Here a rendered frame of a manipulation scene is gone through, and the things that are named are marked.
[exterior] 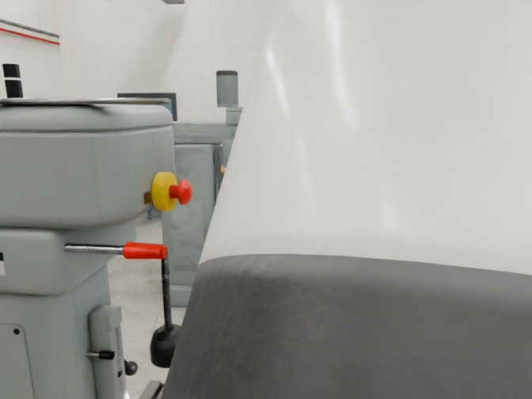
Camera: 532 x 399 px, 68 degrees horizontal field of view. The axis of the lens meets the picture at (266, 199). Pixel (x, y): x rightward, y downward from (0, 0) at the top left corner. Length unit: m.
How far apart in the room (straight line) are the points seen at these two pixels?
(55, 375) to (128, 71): 7.30
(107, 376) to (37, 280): 0.24
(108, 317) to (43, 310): 0.10
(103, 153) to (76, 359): 0.36
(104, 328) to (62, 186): 0.29
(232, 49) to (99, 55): 2.45
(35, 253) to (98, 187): 0.14
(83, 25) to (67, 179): 7.82
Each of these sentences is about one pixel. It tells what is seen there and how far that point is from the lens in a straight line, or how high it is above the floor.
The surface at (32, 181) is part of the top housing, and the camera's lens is 0.57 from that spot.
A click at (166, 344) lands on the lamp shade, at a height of 1.47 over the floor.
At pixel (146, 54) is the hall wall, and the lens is 7.74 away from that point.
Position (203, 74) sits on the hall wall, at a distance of 7.37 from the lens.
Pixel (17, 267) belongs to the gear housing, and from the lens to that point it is 0.63.
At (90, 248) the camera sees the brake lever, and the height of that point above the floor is 1.70.
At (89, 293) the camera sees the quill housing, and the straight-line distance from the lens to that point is 0.74.
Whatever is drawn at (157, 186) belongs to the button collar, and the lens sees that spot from 0.60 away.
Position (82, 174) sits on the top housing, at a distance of 0.53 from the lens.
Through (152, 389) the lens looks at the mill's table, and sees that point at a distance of 1.58.
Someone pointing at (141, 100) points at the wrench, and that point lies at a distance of 0.49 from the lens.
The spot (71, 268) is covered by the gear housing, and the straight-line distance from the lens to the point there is 0.62.
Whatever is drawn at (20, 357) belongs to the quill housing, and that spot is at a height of 1.52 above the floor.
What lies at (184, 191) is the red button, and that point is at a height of 1.76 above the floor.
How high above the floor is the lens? 1.89
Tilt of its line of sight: 13 degrees down
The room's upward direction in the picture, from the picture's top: straight up
